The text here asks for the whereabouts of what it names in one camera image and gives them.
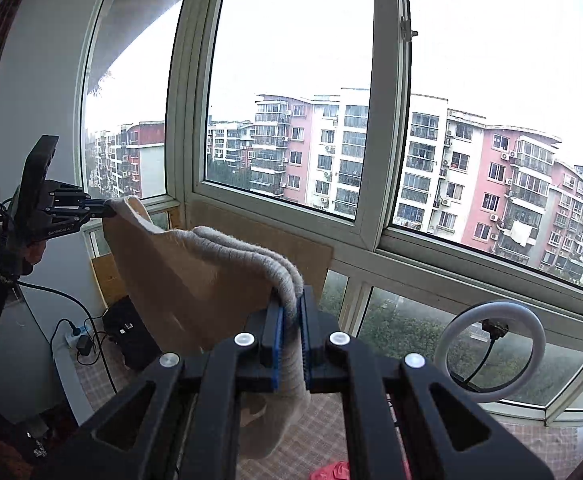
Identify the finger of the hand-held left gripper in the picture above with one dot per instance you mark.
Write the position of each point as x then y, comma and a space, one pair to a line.
93, 203
91, 214

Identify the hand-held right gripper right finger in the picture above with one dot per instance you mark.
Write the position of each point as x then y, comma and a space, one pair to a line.
305, 332

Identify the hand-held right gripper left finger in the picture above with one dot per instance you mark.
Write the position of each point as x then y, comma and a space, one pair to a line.
277, 345

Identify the beige knitted garment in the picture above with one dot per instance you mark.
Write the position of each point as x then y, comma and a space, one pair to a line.
186, 280

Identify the red brick apartment building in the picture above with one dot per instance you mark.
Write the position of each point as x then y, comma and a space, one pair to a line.
131, 160

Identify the wooden board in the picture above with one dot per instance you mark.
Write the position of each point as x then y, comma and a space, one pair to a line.
105, 277

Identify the cardboard panel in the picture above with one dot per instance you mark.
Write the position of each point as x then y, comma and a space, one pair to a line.
251, 232

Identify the black bag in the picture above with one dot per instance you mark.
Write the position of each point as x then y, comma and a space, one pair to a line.
129, 332

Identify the white power strip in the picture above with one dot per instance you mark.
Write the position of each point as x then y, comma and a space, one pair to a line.
73, 337

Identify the black power adapter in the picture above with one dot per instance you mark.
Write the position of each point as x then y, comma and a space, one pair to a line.
84, 346

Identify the red cloth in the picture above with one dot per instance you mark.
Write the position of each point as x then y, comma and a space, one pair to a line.
334, 471

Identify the pink and white apartment building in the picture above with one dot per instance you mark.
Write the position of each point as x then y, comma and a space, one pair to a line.
471, 180

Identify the white window frame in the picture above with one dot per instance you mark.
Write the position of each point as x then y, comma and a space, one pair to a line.
384, 160

